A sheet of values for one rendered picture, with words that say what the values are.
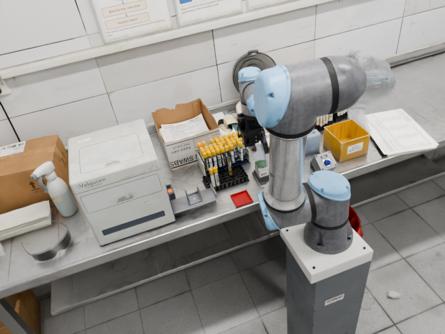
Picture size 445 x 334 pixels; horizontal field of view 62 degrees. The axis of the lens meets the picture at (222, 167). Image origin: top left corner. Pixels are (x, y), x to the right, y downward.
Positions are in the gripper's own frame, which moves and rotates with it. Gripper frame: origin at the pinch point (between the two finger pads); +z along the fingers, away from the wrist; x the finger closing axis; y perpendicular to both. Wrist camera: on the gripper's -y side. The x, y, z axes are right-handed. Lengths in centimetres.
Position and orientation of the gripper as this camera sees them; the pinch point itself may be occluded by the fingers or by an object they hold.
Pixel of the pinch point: (260, 155)
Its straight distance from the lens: 142.5
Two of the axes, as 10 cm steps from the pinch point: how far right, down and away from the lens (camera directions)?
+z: 1.1, 7.7, 6.3
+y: -9.4, 2.9, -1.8
